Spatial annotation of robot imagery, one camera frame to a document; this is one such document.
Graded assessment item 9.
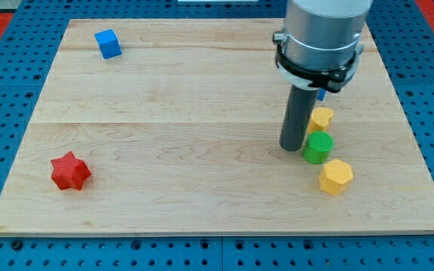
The blue cube block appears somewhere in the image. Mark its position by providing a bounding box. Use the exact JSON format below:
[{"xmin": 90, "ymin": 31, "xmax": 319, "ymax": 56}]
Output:
[{"xmin": 94, "ymin": 29, "xmax": 122, "ymax": 59}]

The yellow hexagon block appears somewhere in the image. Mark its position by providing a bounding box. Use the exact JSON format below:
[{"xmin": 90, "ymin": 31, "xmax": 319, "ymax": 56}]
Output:
[{"xmin": 318, "ymin": 159, "xmax": 354, "ymax": 196}]

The wooden board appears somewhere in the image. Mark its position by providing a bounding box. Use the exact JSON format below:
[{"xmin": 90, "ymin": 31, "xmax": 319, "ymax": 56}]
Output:
[{"xmin": 0, "ymin": 19, "xmax": 434, "ymax": 237}]

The green cylinder block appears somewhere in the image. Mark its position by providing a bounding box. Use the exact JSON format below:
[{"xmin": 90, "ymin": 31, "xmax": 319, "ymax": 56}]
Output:
[{"xmin": 302, "ymin": 131, "xmax": 335, "ymax": 164}]

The grey cylindrical pointer rod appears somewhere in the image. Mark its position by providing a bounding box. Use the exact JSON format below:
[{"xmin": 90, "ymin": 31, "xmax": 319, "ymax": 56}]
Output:
[{"xmin": 280, "ymin": 85, "xmax": 319, "ymax": 151}]

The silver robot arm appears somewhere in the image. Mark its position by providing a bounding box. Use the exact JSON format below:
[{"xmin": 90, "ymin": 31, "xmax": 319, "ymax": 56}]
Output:
[{"xmin": 273, "ymin": 0, "xmax": 372, "ymax": 93}]

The black clamp ring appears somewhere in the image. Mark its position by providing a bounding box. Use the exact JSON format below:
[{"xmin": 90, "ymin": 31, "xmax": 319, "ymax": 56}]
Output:
[{"xmin": 275, "ymin": 44, "xmax": 361, "ymax": 94}]

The small blue block behind arm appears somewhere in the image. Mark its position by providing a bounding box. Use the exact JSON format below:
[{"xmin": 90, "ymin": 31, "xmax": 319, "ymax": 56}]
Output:
[{"xmin": 316, "ymin": 89, "xmax": 326, "ymax": 102}]

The red star block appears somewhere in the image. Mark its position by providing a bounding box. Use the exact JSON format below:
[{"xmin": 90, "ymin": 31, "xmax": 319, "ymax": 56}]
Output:
[{"xmin": 50, "ymin": 151, "xmax": 91, "ymax": 190}]

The yellow heart block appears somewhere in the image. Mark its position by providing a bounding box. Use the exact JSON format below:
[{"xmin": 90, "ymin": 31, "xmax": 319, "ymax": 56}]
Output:
[{"xmin": 307, "ymin": 107, "xmax": 335, "ymax": 134}]

